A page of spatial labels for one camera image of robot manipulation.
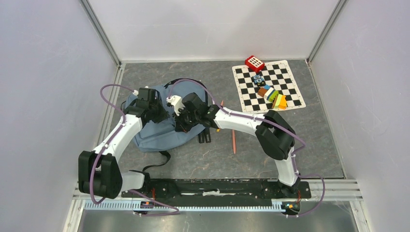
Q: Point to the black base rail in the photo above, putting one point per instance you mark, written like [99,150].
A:
[222,192]

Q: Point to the colourful block stack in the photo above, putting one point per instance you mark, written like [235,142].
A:
[268,93]

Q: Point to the orange pencil lower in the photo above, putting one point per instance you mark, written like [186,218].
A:
[234,141]

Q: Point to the red calculator toy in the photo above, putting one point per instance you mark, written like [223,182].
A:
[254,63]

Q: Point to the orange yellow block toy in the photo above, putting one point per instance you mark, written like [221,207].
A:
[280,102]

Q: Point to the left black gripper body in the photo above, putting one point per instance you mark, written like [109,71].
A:
[159,113]

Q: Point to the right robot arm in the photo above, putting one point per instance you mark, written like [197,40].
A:
[275,135]

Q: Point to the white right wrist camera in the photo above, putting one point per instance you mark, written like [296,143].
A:
[176,102]

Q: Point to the checkered chess board mat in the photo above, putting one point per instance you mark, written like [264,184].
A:
[276,74]

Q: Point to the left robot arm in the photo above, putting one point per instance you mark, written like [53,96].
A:
[99,174]

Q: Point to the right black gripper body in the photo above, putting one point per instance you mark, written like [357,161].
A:
[187,120]

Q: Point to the blue robot toy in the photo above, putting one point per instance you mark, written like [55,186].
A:
[258,81]

